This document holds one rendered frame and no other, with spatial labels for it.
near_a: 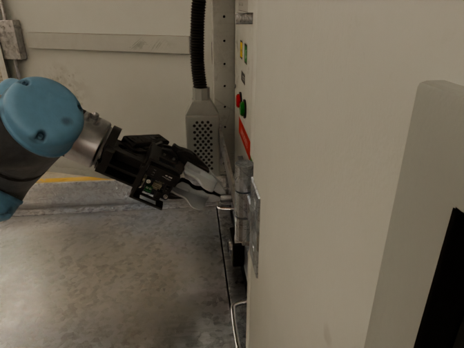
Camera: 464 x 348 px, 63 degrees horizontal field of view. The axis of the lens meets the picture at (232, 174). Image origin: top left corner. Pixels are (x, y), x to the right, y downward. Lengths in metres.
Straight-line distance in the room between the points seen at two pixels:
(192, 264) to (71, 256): 0.25
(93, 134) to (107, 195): 0.44
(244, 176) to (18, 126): 0.24
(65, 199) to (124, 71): 0.36
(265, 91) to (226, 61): 0.74
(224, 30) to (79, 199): 0.54
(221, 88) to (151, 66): 0.21
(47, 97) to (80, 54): 0.72
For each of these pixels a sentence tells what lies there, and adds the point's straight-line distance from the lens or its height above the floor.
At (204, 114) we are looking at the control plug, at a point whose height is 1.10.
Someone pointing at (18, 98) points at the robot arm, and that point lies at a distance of 0.40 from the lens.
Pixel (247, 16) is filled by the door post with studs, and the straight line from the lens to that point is 0.29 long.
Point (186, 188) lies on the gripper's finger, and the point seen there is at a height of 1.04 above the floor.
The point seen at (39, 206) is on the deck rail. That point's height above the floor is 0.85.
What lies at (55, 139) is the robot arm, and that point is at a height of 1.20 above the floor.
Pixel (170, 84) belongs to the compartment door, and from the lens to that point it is 1.00.
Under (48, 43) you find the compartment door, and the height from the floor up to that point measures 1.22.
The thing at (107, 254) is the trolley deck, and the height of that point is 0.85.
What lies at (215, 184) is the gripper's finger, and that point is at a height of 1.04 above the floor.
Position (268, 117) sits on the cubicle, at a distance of 0.15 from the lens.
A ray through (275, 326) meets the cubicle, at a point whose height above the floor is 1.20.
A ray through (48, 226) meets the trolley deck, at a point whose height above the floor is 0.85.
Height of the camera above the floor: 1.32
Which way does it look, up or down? 25 degrees down
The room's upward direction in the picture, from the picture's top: straight up
